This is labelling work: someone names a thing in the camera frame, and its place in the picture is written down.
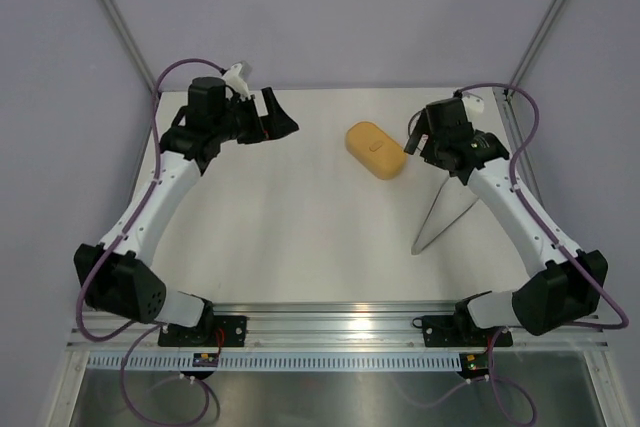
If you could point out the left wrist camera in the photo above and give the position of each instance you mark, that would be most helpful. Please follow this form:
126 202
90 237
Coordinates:
236 76

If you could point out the reflective metal front panel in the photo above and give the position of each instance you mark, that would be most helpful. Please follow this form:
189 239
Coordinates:
555 387

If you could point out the yellow lunch box lid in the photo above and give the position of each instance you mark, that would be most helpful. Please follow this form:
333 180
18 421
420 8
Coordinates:
367 133

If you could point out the yellow lunch box base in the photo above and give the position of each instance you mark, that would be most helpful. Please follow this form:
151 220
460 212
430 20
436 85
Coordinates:
384 161

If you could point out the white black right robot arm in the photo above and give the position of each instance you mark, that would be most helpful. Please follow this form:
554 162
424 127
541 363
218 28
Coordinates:
564 282

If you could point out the left aluminium corner post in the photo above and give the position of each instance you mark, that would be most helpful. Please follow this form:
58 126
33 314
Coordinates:
121 30

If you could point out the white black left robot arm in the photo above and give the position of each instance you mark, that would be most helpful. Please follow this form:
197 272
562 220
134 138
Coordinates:
116 274

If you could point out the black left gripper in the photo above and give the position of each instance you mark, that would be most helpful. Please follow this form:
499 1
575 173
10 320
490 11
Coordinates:
276 123

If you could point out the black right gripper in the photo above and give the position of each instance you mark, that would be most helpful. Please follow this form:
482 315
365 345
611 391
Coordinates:
423 126

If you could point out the stainless steel food tongs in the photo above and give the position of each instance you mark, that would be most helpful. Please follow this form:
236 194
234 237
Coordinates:
451 202

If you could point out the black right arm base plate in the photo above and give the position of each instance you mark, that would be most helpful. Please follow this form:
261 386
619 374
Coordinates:
448 331

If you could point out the right aluminium corner post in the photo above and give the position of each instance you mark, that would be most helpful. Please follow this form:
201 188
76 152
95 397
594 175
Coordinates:
534 47

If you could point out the slotted white cable duct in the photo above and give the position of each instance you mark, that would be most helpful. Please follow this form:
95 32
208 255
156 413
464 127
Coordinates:
279 362

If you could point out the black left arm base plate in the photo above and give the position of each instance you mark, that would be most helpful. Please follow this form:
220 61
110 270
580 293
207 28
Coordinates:
229 329

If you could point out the aluminium corner post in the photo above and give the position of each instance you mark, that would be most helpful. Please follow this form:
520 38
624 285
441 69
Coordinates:
534 47
121 30

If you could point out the aluminium rail frame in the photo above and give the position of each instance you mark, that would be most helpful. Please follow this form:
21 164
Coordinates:
337 327

